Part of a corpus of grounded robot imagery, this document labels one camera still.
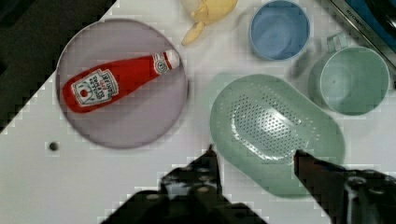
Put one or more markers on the blue cup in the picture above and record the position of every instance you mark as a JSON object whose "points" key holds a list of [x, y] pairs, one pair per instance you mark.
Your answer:
{"points": [[279, 30]]}

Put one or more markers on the green plastic strainer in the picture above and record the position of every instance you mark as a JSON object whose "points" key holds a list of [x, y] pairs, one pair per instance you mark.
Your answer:
{"points": [[258, 122]]}

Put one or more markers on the red ketchup bottle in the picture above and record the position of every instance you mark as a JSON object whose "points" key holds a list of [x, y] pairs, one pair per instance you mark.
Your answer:
{"points": [[106, 83]]}

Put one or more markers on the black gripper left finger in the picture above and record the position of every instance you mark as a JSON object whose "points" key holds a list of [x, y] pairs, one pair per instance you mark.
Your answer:
{"points": [[203, 171]]}

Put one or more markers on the purple round plate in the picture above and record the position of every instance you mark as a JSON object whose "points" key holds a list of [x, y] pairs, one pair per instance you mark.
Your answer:
{"points": [[142, 116]]}

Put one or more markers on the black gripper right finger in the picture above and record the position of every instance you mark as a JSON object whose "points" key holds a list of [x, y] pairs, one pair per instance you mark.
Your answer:
{"points": [[348, 196]]}

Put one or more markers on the green mug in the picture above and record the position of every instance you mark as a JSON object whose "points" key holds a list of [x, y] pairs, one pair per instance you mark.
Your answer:
{"points": [[349, 80]]}

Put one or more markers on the yellow peeled banana toy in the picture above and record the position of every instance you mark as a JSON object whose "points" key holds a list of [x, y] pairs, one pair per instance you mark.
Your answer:
{"points": [[203, 13]]}

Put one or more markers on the black toaster oven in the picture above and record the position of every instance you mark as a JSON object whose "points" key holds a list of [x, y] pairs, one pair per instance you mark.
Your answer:
{"points": [[373, 20]]}

